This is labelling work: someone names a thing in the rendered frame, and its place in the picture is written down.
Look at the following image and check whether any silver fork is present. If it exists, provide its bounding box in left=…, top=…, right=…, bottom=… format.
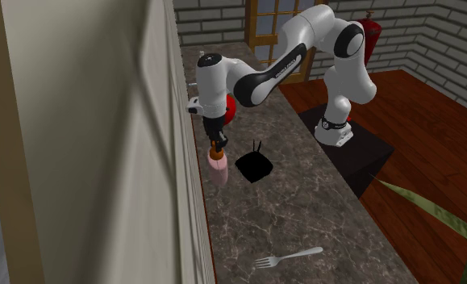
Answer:
left=254, top=246, right=324, bottom=270

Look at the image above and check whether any red round object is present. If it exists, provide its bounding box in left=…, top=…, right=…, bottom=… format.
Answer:
left=223, top=93, right=237, bottom=127

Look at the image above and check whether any red fire extinguisher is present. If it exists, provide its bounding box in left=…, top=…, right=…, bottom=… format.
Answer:
left=355, top=10, right=382, bottom=69

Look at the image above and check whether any pink bottle with orange cap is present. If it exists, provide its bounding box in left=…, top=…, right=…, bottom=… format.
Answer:
left=207, top=141, right=229, bottom=186

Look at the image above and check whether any green plant leaf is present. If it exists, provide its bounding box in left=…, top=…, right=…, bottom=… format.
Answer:
left=368, top=173, right=467, bottom=284

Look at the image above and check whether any wooden glass-paned door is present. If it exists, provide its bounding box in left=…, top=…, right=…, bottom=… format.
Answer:
left=244, top=0, right=329, bottom=86

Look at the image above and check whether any black robot stand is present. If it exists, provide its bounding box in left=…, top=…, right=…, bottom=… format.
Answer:
left=298, top=103, right=396, bottom=199

